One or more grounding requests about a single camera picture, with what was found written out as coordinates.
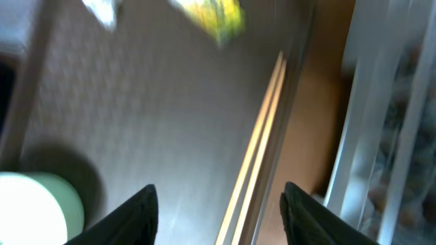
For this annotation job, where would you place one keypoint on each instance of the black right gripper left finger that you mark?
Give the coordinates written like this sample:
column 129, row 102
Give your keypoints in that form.
column 135, row 222

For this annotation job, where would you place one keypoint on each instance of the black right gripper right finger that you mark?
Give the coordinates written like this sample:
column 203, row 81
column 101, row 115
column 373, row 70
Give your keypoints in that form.
column 307, row 222

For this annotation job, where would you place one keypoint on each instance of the white tissue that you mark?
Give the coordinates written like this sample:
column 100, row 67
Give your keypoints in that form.
column 105, row 11

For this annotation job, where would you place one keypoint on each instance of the grey dishwasher rack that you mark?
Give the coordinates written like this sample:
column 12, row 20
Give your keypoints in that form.
column 383, row 179

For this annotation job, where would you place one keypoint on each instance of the brown plastic tray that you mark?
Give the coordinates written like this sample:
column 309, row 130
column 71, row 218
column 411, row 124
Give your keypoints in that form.
column 156, row 101

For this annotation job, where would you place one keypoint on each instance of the yellow green snack wrapper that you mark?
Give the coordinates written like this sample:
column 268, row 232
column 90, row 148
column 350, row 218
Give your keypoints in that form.
column 222, row 20

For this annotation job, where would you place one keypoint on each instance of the clear plastic bin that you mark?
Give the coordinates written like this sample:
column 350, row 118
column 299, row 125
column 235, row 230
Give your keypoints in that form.
column 17, row 20

